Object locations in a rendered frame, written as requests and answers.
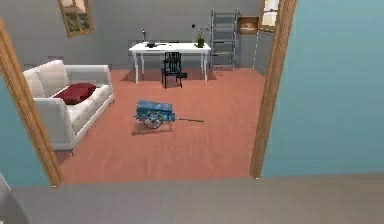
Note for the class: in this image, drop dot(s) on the white sofa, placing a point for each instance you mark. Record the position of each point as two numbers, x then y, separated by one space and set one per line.
63 113

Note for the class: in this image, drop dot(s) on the blue toy cart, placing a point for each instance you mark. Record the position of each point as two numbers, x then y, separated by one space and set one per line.
155 112

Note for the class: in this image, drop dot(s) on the black desk lamp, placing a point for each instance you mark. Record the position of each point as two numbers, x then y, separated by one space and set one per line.
148 42

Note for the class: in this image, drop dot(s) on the brown framed picture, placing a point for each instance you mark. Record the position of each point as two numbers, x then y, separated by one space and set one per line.
248 25

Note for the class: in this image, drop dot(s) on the wooden door frame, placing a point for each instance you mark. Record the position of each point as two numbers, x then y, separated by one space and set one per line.
271 90

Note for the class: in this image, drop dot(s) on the white table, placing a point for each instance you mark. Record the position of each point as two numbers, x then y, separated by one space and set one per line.
170 48

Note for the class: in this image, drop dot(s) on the grey metal shelf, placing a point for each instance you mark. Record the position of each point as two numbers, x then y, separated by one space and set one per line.
224 40

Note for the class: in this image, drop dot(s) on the red cushion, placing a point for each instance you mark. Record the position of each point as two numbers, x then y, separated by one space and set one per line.
75 93

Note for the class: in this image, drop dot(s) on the green vase with plant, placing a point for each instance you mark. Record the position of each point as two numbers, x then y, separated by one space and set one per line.
200 40

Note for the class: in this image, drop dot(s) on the black chair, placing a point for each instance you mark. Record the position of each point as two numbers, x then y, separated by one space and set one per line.
172 66

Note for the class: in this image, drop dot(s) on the wooden framed window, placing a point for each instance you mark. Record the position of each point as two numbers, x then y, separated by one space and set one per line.
76 16
269 15

